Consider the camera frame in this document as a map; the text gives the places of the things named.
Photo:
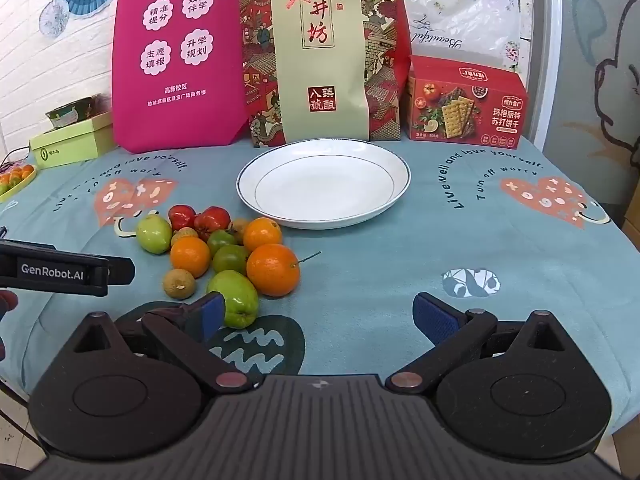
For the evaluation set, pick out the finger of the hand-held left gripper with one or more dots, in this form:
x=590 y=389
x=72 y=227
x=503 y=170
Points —
x=122 y=271

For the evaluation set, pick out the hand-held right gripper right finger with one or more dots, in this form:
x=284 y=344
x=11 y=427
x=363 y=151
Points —
x=434 y=317

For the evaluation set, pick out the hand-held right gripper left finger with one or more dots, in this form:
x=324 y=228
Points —
x=212 y=316

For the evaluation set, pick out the large green apple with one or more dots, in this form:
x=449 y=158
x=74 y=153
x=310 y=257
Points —
x=235 y=297

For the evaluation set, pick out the brown longan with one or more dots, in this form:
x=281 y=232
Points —
x=177 y=283

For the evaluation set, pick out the small orange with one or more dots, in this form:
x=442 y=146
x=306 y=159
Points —
x=190 y=257
x=261 y=234

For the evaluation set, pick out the large orange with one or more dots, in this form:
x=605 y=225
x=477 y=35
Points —
x=273 y=270

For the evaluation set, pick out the small dark green jujube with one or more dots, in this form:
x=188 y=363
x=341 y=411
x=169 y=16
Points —
x=219 y=240

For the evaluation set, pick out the red tomato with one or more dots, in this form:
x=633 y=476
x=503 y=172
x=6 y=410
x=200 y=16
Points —
x=212 y=222
x=181 y=216

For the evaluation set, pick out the white plate with blue rim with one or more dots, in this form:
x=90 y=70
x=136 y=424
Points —
x=325 y=185

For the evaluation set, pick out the person's left hand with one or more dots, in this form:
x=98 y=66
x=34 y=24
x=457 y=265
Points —
x=7 y=304

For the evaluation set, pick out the teal printed tablecloth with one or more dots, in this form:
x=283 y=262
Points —
x=390 y=260

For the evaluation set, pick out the pile of small kumquats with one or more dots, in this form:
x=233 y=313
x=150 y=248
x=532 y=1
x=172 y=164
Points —
x=12 y=179

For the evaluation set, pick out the light green box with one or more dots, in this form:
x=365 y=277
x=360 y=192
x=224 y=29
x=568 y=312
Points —
x=70 y=145

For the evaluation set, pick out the green patterned bowl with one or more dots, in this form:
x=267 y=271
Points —
x=70 y=112

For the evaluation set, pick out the red cracker box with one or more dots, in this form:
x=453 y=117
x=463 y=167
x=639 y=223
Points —
x=465 y=105

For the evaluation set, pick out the pink tote bag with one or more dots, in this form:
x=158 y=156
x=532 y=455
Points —
x=175 y=60

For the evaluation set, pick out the small blue paper fan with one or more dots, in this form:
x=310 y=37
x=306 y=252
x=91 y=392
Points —
x=54 y=17

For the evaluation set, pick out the red and beige gift bag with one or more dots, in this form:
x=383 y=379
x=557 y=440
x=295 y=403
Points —
x=315 y=60

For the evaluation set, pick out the white floral plastic bag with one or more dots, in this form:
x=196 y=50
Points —
x=460 y=10

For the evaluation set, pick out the white frame post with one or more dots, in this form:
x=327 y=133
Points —
x=542 y=60

